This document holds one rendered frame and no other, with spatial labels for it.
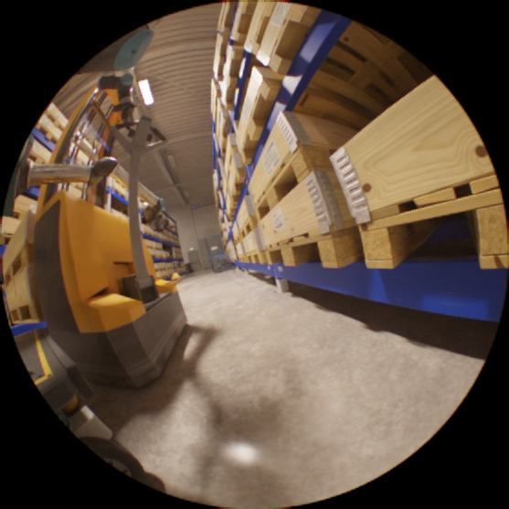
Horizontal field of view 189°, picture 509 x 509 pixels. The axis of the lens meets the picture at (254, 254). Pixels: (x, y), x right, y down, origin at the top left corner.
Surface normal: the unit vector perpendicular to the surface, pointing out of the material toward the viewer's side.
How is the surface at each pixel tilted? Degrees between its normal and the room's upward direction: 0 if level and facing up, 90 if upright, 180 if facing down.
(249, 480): 0
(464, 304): 90
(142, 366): 90
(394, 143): 90
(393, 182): 90
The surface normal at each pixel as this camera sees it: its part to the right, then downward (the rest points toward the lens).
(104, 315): 0.82, -0.20
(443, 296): -0.95, 0.24
